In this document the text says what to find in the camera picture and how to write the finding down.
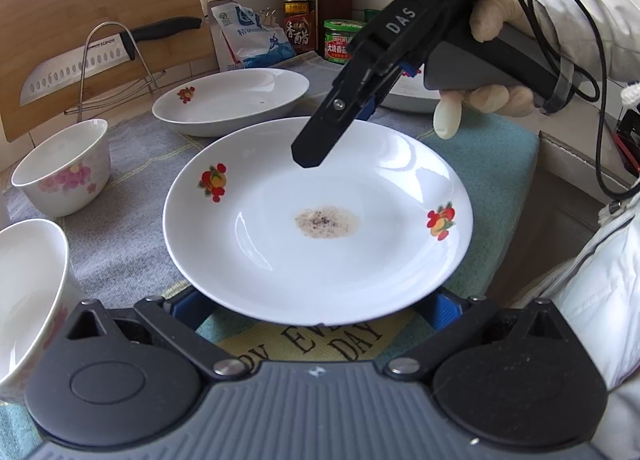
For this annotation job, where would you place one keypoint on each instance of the teal printed towel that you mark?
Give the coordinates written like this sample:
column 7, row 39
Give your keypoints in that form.
column 500, row 165

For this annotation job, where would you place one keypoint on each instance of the red black object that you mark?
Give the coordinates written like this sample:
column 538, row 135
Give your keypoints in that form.
column 627, row 140

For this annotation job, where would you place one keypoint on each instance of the green-lid sauce jar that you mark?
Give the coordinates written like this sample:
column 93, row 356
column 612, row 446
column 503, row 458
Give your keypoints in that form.
column 340, row 47

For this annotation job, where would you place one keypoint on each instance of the person's right hand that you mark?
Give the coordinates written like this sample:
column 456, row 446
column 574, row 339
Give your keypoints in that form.
column 492, row 15

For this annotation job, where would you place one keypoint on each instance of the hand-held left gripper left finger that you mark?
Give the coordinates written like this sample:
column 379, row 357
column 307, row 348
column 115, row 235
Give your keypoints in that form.
column 182, row 307

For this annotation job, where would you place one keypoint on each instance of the small white pink-flower bowl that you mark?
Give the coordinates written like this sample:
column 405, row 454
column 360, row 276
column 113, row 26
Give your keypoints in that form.
column 75, row 185

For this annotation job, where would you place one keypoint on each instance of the grey checked cloth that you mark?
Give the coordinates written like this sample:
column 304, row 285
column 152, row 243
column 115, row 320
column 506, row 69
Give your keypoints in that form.
column 140, row 165

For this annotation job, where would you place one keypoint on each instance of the white plate with brown stain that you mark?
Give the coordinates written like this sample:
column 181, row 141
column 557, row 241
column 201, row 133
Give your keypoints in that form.
column 350, row 265

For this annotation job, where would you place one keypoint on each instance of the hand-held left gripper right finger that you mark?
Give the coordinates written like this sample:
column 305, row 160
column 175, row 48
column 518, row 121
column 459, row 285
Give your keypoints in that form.
column 441, row 312

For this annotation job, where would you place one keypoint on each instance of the large white pink-flower bowl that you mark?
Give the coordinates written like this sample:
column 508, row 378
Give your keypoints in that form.
column 25, row 290

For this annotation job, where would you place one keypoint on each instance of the person's right forearm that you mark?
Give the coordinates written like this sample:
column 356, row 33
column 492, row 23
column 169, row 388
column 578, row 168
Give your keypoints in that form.
column 590, row 25

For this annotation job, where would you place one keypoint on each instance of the white blue salt bag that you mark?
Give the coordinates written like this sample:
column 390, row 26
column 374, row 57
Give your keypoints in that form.
column 250, row 35

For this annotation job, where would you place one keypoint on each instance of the deep white fruit-print plate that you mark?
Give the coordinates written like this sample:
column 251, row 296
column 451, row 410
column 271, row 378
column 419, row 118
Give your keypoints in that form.
column 235, row 95

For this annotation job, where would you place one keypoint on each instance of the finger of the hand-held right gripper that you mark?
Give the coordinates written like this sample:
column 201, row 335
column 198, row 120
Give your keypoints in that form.
column 369, row 109
column 320, row 140

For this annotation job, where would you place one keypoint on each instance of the person's white jacket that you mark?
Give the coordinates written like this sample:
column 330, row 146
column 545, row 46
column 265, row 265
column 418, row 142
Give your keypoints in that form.
column 600, row 300

